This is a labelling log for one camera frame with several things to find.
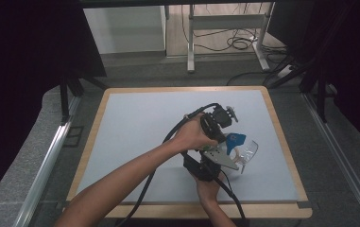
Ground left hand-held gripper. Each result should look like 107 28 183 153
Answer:
200 104 239 144

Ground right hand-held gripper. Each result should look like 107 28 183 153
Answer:
182 148 240 183

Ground clear glass pitcher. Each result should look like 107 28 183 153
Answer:
214 140 260 175

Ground person's left hand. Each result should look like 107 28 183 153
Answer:
171 113 219 154

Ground person's right hand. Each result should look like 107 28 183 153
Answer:
196 171 226 206

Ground wooden-edged table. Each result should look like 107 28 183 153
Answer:
61 85 314 220

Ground white table mat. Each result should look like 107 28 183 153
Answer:
73 89 300 204

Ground white power strip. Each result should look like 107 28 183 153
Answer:
276 64 296 79

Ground black stand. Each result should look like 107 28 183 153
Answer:
262 53 338 124
59 70 109 125

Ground white cabinet panel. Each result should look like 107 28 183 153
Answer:
82 5 168 55

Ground dark curtain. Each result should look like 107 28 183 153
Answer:
266 0 360 156
0 0 108 209

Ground right hand-held gripper cable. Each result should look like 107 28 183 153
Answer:
180 151 249 227

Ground hand-held gripper cable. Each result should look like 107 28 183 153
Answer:
114 102 221 227
180 151 249 227

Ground left hand-held gripper cable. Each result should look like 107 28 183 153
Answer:
114 102 221 227

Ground black floor cables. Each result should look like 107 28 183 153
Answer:
180 3 290 87

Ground white metal desk frame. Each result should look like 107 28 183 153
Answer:
186 2 272 74

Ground aluminium rail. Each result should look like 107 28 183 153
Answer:
301 93 360 227
11 96 83 227

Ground black square floor frame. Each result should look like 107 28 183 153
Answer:
62 125 85 148

